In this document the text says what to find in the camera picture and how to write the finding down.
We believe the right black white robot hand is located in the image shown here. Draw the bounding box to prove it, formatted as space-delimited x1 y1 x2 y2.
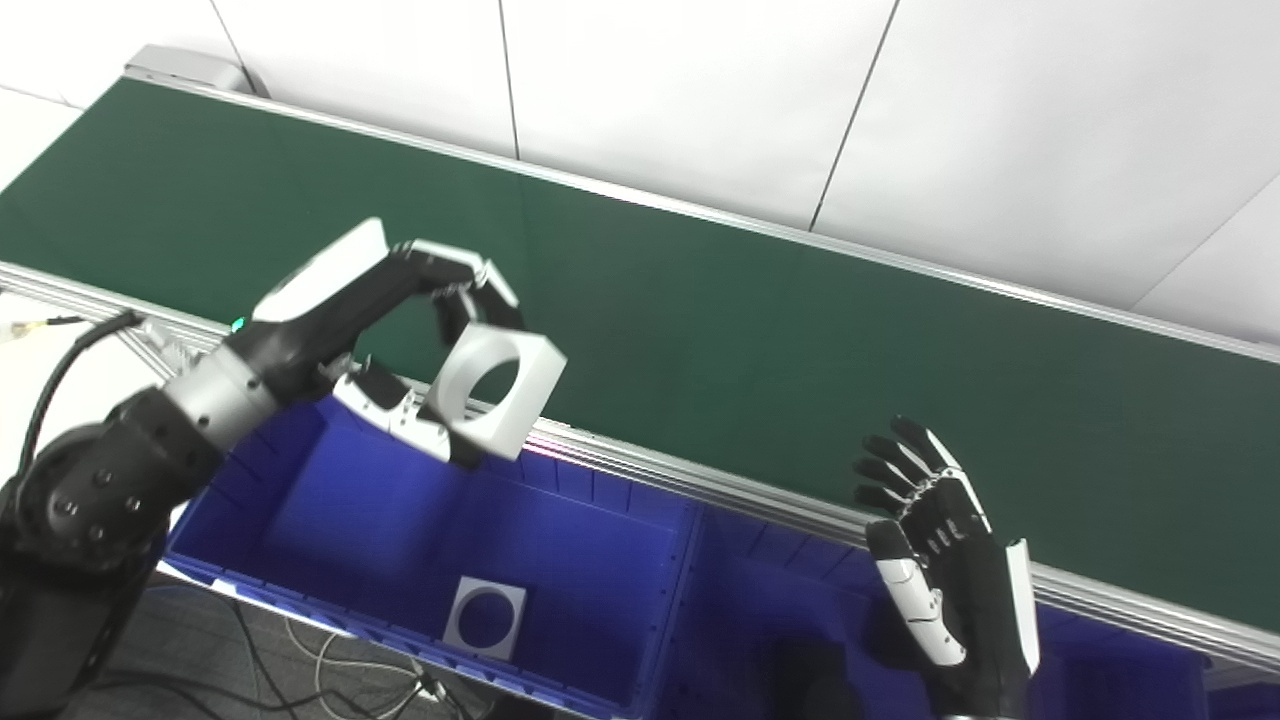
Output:
852 415 1041 720

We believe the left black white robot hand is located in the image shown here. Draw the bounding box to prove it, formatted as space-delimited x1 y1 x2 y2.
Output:
225 217 526 469

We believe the white square part with hole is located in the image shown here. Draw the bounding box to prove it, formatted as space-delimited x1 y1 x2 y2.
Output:
420 322 568 461
443 575 528 661

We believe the blue plastic bin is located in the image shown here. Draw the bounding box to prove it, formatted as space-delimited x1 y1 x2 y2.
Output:
640 505 1216 720
160 395 701 720
1210 683 1280 720

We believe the grey conveyor motor housing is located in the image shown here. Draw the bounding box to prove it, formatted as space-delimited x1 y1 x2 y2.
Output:
125 45 258 97

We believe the green conveyor belt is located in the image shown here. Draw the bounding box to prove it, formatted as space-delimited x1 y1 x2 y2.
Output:
0 70 1280 676

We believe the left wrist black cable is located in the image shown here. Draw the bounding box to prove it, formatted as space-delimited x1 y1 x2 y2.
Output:
18 310 201 481

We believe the cable with white connector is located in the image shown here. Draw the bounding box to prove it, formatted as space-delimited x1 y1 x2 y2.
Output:
0 315 87 346

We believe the white floor cable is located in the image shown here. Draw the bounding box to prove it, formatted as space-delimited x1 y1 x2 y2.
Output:
285 618 446 720

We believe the black floor cable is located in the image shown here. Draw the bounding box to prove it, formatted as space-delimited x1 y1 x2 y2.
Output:
90 600 331 720

